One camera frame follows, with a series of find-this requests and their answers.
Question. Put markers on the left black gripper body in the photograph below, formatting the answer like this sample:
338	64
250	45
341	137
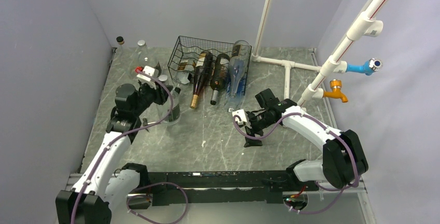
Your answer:
154	95

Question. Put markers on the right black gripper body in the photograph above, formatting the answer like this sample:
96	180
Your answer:
259	122

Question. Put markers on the clear bottle silver cap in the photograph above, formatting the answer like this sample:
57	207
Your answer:
147	59

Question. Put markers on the clear bottle blue medallion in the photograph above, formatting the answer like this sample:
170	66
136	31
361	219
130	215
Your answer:
126	58

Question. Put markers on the clear bottle dark neck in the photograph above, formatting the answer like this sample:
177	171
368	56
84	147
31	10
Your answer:
169	111

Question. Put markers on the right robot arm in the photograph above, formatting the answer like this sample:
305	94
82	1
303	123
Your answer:
343	159

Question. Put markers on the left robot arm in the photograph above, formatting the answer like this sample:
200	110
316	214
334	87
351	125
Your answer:
93	198

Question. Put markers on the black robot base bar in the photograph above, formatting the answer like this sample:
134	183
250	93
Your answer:
272	187

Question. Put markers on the lower bottle black gold cap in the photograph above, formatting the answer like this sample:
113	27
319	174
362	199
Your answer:
185	71

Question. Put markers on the lower bottle silver cap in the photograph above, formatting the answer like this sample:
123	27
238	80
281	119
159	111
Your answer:
220	75

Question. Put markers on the dark wine bottle gold cap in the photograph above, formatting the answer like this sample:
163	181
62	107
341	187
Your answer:
201	75

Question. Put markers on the blue tinted clear bottle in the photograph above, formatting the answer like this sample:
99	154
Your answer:
237	67

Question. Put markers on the small black hammer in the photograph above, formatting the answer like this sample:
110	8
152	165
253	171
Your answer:
145	123

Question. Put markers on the orange faucet tap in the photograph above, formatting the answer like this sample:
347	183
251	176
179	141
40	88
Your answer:
335	92

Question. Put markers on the blue faucet tap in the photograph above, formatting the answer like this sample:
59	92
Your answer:
364	67

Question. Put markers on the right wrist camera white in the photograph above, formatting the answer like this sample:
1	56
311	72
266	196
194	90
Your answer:
240	117

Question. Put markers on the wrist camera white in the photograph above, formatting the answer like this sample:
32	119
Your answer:
146	74
240	117

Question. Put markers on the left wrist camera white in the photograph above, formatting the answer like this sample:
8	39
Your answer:
146	74

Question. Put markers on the black wire wine rack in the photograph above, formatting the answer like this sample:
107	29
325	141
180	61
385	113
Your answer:
191	47

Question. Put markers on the white pvc pipe frame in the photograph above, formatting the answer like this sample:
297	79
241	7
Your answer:
353	21

